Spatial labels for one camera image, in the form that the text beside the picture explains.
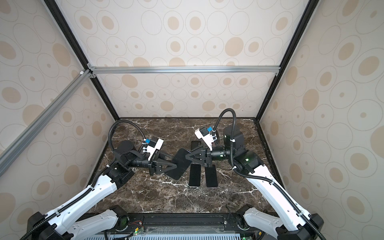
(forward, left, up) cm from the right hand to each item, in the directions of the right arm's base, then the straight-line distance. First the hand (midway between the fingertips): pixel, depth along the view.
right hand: (188, 158), depth 59 cm
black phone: (-2, +3, -1) cm, 3 cm away
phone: (+5, -12, -35) cm, 37 cm away
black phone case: (+31, -2, -35) cm, 46 cm away
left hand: (-4, +5, -1) cm, 6 cm away
